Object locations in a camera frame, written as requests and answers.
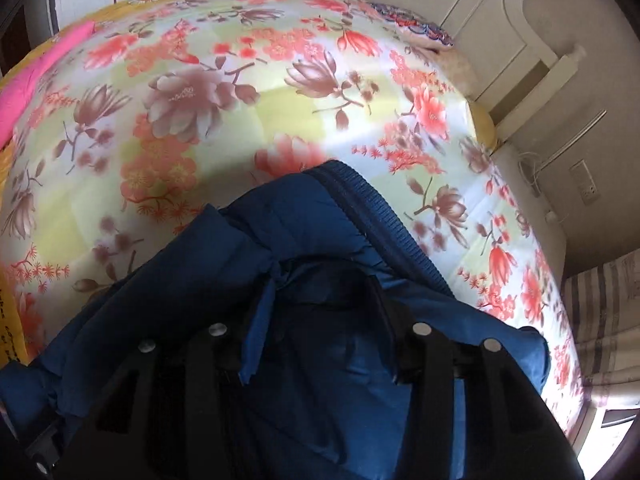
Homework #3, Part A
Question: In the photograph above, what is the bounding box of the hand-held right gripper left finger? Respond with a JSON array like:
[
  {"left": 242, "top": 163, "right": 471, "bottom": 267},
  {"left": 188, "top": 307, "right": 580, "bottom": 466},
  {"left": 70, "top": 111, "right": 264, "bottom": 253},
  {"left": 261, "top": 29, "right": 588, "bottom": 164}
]
[{"left": 55, "top": 322, "right": 261, "bottom": 480}]

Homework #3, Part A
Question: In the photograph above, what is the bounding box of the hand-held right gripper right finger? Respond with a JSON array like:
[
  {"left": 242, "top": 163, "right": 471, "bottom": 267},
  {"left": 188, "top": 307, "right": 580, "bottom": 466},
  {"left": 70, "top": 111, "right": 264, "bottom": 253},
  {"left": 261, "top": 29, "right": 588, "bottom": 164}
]
[{"left": 370, "top": 277, "right": 586, "bottom": 480}]

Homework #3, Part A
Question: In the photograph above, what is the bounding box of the blue padded jacket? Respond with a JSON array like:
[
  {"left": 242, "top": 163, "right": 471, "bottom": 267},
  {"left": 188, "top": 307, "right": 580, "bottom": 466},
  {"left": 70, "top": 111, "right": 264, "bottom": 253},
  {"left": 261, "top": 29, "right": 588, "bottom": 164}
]
[{"left": 0, "top": 159, "right": 551, "bottom": 480}]

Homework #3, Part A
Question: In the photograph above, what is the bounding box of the white nightstand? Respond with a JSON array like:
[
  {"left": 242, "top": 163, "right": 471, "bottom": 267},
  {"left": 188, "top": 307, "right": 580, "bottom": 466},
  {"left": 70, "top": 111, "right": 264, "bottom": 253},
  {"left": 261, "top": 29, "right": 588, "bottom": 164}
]
[{"left": 492, "top": 142, "right": 566, "bottom": 271}]

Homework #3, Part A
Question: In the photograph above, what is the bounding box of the striped curtain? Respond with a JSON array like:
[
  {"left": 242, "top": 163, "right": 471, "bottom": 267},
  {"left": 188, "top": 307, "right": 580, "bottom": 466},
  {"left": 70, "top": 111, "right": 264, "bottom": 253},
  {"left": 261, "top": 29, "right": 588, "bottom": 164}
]
[{"left": 560, "top": 255, "right": 640, "bottom": 401}]

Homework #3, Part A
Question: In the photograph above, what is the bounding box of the floral quilt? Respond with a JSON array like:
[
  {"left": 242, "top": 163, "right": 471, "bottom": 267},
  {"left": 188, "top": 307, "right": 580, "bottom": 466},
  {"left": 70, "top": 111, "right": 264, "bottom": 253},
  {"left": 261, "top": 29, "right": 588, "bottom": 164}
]
[{"left": 0, "top": 0, "right": 586, "bottom": 441}]

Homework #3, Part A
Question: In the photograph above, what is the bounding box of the yellow pillow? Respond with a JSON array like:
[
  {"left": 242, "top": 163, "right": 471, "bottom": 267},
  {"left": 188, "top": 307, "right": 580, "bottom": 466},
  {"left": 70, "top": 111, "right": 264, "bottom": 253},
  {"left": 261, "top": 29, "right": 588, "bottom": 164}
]
[{"left": 469, "top": 101, "right": 502, "bottom": 156}]

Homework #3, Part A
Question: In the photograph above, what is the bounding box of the pink cloth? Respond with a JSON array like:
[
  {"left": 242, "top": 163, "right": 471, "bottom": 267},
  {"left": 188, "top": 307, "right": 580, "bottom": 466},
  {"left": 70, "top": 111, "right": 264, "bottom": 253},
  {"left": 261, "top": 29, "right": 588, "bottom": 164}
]
[{"left": 0, "top": 22, "right": 96, "bottom": 147}]

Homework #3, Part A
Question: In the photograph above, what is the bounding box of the red blue patterned pillow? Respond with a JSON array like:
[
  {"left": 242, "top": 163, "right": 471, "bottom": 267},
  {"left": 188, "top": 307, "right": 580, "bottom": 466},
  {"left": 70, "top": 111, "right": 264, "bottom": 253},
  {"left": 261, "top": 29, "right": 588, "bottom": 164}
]
[{"left": 370, "top": 2, "right": 457, "bottom": 50}]

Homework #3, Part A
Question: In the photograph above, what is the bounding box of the yellow bedsheet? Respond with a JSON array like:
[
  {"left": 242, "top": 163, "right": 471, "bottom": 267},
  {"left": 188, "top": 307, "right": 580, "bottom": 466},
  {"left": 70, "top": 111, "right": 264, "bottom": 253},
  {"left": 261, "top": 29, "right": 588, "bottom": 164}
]
[{"left": 0, "top": 0, "right": 168, "bottom": 367}]

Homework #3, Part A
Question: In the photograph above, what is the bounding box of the white wooden headboard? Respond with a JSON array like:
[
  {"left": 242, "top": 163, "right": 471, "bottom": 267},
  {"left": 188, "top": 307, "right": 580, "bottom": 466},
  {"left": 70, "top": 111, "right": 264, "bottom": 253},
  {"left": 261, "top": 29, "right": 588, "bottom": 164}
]
[{"left": 305, "top": 0, "right": 586, "bottom": 131}]

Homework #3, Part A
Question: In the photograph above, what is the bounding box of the white cable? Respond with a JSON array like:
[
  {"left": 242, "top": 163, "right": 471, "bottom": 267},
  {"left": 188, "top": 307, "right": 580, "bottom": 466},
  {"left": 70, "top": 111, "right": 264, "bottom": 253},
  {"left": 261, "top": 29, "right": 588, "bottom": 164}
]
[{"left": 517, "top": 152, "right": 558, "bottom": 222}]

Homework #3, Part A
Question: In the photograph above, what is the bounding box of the wall socket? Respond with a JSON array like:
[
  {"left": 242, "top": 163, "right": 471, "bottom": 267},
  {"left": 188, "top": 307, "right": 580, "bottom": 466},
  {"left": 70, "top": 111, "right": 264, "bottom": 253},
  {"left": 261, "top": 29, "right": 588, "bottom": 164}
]
[{"left": 570, "top": 160, "right": 601, "bottom": 207}]

